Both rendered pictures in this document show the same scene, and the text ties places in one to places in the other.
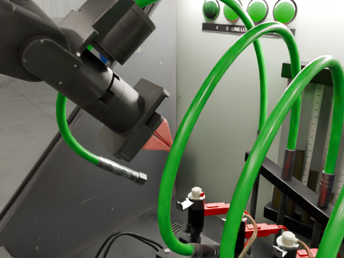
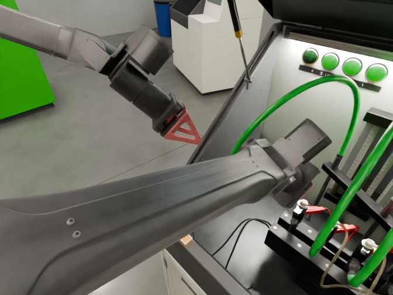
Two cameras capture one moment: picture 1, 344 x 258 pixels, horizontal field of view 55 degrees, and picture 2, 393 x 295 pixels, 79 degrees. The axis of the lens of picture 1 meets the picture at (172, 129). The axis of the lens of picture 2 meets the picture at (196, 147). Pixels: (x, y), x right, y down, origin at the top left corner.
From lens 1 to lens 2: 32 cm
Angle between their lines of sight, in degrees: 17
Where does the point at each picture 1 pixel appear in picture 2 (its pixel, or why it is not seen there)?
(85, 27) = (297, 155)
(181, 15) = (282, 55)
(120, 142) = (288, 199)
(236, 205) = (378, 260)
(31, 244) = not seen: hidden behind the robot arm
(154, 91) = (310, 168)
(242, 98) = (322, 122)
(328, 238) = not seen: outside the picture
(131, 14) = (323, 142)
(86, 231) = not seen: hidden behind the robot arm
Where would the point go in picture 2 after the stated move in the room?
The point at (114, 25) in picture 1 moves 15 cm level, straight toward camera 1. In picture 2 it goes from (310, 149) to (378, 235)
